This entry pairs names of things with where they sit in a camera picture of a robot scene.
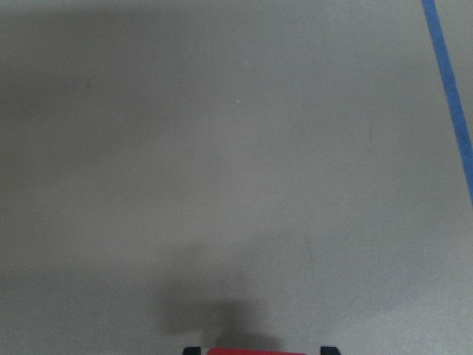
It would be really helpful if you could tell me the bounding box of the red block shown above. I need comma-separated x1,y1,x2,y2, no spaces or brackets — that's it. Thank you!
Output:
207,348,305,355

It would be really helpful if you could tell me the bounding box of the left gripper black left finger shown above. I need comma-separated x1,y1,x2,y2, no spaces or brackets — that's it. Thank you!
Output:
183,346,201,355

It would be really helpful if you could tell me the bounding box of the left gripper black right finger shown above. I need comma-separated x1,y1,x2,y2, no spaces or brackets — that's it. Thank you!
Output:
320,346,341,355

